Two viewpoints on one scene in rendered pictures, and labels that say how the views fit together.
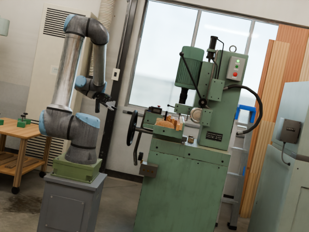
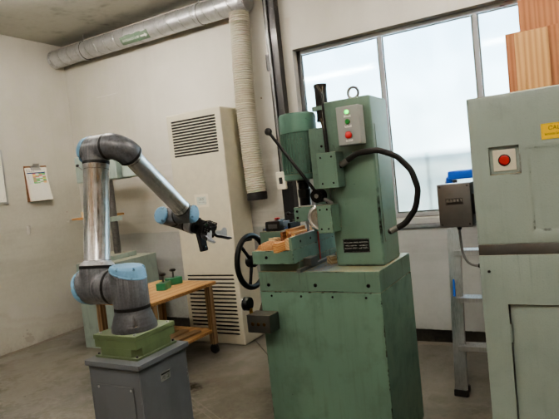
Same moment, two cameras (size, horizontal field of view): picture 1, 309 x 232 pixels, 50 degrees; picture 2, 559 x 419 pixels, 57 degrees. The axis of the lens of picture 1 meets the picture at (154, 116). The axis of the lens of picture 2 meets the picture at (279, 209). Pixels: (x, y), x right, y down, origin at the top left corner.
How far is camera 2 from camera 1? 124 cm
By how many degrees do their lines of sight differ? 27
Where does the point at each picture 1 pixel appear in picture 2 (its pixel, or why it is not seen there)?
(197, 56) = (298, 125)
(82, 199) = (130, 385)
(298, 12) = not seen: outside the picture
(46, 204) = (96, 396)
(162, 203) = (300, 372)
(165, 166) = (288, 313)
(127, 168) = not seen: hidden behind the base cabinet
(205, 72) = (316, 146)
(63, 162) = (103, 337)
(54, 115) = (83, 275)
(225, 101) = (356, 184)
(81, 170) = (123, 344)
